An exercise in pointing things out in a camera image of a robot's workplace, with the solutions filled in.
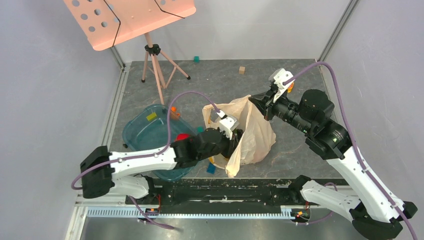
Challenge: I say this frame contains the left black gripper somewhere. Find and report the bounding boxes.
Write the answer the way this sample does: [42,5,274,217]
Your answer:
[198,126,244,161]

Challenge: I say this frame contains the translucent cream plastic bag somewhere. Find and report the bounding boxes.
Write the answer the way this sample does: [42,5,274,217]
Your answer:
[202,95,276,178]

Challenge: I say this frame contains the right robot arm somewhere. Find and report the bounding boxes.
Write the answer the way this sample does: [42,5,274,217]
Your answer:
[249,86,418,240]

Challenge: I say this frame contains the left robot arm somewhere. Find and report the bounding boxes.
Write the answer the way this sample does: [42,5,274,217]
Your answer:
[80,128,243,204]

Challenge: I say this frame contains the yellow butterfly toy block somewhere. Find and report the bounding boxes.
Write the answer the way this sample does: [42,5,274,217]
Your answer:
[287,82,294,93]

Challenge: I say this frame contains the blue lego brick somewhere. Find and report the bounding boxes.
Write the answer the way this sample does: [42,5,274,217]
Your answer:
[206,162,217,175]

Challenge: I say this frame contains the small wooden cube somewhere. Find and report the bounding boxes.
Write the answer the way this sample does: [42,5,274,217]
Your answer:
[238,66,246,75]

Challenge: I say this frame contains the orange curved toy block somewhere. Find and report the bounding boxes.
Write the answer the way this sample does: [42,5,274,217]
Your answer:
[170,106,181,121]

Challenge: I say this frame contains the yellow green block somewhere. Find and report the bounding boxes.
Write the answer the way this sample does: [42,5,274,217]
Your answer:
[146,112,158,122]

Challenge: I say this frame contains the teal plastic tray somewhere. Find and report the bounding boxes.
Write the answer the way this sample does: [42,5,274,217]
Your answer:
[122,104,207,182]

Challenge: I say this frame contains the pink music stand desk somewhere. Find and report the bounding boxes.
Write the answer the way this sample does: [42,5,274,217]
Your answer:
[64,0,196,51]

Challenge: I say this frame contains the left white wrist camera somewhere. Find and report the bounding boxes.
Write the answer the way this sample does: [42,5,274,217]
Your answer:
[217,110,239,140]

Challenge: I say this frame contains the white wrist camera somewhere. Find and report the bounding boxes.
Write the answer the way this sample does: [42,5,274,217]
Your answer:
[217,110,239,140]
[268,68,294,103]

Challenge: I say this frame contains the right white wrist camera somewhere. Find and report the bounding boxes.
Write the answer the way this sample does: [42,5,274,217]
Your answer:
[268,68,294,103]

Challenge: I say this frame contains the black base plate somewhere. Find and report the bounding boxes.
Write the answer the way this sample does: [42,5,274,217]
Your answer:
[136,178,306,214]

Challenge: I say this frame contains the aluminium frame rail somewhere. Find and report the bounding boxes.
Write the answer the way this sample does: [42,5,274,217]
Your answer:
[64,185,387,240]

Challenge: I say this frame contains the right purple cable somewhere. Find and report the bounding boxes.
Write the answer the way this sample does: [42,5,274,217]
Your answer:
[283,61,419,240]

